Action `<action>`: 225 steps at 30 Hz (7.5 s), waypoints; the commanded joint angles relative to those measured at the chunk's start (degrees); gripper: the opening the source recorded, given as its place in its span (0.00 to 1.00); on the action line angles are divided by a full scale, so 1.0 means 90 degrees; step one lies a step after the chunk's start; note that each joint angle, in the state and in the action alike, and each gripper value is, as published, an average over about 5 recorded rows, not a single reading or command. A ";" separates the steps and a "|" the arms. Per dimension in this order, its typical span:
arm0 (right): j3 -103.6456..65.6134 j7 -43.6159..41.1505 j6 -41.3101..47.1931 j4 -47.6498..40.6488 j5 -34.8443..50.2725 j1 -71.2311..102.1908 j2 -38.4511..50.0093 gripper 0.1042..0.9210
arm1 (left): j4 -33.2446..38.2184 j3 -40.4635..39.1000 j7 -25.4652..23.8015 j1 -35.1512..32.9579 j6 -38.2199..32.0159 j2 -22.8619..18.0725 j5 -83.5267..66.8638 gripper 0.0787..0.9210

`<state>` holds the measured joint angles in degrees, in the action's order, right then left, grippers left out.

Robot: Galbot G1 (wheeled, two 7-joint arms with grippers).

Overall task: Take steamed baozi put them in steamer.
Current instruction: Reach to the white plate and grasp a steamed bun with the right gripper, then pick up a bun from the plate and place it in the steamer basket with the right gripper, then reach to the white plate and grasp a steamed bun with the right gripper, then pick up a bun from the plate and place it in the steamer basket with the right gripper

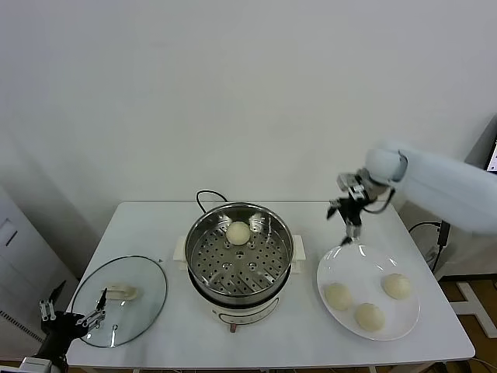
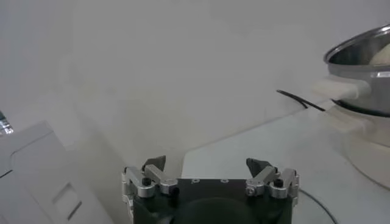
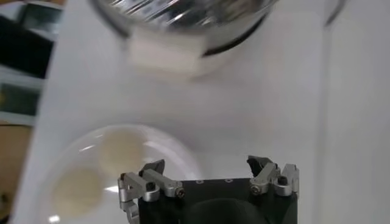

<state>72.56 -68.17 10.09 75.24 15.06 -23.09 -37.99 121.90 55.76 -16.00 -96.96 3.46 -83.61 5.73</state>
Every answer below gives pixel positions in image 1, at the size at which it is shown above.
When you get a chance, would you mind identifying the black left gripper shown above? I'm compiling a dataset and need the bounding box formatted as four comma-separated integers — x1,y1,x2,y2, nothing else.
38,281,108,343

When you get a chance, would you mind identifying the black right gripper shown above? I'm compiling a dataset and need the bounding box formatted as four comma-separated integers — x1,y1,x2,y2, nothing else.
326,196,370,246

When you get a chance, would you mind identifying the white steamed baozi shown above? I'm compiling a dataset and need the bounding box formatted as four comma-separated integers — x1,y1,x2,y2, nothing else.
324,282,353,311
355,302,387,333
382,273,412,301
225,221,252,246

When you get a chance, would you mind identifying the round glass pot lid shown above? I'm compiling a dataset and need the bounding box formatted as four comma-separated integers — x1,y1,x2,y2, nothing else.
71,255,169,348

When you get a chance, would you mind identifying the steel electric steamer pot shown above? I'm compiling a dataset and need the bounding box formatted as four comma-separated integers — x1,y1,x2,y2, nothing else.
172,201,308,300

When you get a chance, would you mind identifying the large white plate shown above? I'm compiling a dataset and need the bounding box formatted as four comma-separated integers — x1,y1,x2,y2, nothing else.
316,243,422,342

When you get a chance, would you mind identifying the white electric cooker base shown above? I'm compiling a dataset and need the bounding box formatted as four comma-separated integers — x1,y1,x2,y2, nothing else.
177,260,302,334

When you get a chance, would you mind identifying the white metal desk foot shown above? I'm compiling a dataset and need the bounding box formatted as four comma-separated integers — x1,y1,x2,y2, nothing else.
452,280,497,339

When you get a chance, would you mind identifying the open laptop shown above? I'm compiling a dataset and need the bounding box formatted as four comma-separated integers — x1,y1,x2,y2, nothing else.
485,134,497,172

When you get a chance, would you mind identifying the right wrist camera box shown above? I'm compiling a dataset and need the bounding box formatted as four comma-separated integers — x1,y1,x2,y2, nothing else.
336,173,370,199

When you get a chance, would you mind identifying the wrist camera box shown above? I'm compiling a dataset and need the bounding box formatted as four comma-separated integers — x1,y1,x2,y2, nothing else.
336,173,370,199
21,356,52,373

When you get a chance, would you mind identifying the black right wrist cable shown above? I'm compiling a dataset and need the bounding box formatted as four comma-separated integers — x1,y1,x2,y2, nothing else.
363,186,397,214

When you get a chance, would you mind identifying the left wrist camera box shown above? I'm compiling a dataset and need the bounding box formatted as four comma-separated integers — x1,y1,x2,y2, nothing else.
21,356,52,373

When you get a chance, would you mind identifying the black cable with adapter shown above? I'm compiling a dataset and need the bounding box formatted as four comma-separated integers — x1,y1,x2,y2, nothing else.
407,220,451,275

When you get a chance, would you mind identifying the black cooker power cord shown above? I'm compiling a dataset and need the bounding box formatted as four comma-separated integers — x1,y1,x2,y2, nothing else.
196,189,230,217

